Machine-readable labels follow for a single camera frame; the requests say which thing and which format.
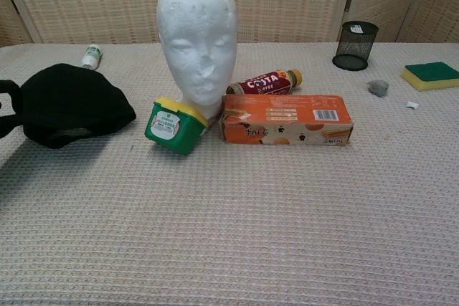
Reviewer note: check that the yellow green scrub sponge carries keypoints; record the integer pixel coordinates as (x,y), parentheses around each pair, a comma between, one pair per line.
(432,75)

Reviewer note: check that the woven folding screen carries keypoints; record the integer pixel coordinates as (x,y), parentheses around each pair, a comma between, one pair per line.
(107,1)

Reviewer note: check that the black baseball cap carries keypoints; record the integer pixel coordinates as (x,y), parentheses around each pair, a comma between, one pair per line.
(71,105)

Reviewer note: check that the Costa coffee bottle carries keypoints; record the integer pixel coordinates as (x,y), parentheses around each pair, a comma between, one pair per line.
(265,83)

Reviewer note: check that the small grey stone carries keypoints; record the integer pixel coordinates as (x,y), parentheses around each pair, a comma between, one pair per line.
(377,88)

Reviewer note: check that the green tub with yellow lid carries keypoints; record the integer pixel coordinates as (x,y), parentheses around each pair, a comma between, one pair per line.
(172,130)

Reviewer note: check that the black mesh pen holder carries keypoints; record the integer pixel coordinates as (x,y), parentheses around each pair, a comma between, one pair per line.
(355,46)

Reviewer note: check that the white foam mannequin head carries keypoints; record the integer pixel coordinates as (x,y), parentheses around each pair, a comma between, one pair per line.
(197,33)

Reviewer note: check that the small white paper scrap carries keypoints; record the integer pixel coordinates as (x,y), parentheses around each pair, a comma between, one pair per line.
(412,104)

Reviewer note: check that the waffle weave tablecloth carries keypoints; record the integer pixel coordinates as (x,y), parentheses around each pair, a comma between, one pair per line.
(229,220)

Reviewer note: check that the small white green bottle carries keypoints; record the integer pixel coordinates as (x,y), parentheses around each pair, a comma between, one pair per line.
(91,56)

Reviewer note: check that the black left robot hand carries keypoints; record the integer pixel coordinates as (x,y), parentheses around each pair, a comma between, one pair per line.
(13,105)

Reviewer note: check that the orange cardboard biscuit box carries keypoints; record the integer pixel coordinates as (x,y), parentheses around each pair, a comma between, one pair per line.
(287,119)

